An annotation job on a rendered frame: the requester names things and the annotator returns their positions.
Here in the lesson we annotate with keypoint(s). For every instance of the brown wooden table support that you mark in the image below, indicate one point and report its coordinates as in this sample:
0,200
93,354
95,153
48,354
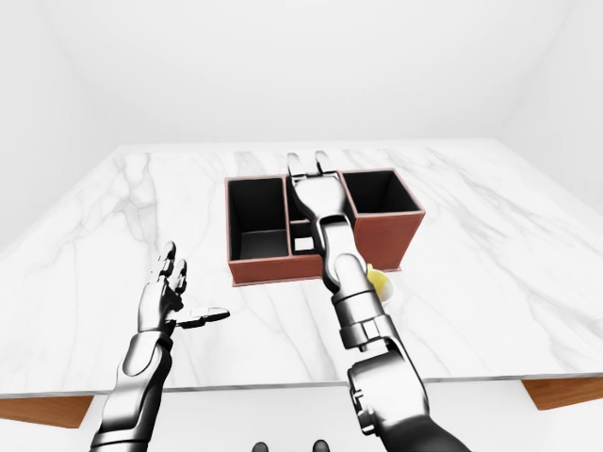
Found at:
44,410
565,393

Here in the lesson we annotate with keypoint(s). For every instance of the small dark rounded shape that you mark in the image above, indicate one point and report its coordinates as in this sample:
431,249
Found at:
260,447
321,446

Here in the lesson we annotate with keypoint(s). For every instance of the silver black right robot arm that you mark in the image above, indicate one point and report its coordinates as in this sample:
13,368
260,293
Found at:
372,358

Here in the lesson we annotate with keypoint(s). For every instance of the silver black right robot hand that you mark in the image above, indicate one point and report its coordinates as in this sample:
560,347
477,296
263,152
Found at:
318,193

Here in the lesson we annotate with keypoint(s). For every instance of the yellow and white small object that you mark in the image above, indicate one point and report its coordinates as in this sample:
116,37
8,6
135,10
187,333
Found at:
379,281

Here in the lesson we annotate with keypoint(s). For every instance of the red-brown desk caddy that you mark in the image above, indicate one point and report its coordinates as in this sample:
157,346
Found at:
381,235

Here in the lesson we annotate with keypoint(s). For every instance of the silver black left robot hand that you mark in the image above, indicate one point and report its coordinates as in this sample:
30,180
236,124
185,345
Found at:
153,306

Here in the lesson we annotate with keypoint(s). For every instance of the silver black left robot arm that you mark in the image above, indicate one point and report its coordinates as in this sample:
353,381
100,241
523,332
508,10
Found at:
134,376

